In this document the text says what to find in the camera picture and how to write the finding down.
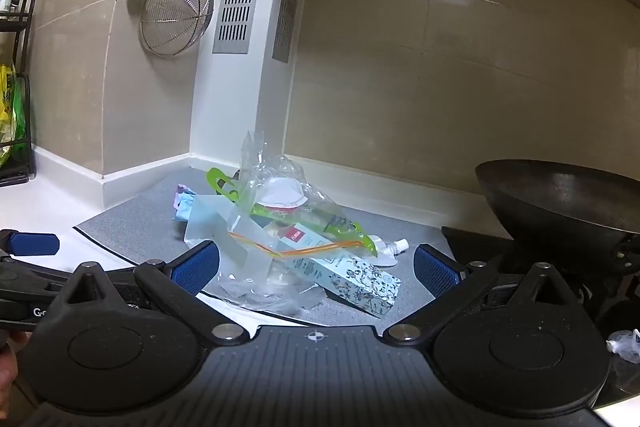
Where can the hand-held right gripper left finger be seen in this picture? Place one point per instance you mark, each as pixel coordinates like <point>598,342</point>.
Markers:
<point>195,263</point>

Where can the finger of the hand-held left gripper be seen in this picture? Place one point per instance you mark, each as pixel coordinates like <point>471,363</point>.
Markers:
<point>35,244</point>
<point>30,274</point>

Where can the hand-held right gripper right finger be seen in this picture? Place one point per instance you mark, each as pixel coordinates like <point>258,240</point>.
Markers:
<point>436,271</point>

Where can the frosted zip bag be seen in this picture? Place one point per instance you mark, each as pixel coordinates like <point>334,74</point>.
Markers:
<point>235,247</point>

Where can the white spout pouch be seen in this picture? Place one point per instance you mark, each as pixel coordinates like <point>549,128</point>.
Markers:
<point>385,252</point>

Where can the light blue paper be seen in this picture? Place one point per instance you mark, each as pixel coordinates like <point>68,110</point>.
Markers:
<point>186,205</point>

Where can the floral print box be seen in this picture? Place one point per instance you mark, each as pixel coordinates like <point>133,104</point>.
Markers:
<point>350,282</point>

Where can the clear plastic bag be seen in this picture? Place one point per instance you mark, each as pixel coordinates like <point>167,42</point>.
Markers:
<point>260,167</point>

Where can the person's left hand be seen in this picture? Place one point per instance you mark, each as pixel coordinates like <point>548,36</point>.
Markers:
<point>6,374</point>

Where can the grey counter mat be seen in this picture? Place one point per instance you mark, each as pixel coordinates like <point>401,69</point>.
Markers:
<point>150,227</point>

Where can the pink wrapper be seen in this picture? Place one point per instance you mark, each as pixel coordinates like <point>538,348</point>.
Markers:
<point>179,192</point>

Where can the green edged plastic packaging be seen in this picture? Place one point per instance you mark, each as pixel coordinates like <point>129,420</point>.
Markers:
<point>220,181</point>

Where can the white foil lid cup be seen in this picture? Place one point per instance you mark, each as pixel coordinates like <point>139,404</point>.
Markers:
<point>282,194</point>

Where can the green snack packet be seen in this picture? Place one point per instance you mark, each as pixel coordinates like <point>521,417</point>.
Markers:
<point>21,117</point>

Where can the black wok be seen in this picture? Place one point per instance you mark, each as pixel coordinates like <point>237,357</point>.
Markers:
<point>560,207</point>

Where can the yellow snack packet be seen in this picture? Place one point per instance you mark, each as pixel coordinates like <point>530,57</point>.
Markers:
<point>6,107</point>

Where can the black stove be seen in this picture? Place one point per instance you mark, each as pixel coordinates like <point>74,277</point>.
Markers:
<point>625,307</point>

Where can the small crumpled clear plastic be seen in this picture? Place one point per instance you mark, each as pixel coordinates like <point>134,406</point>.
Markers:
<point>625,344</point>

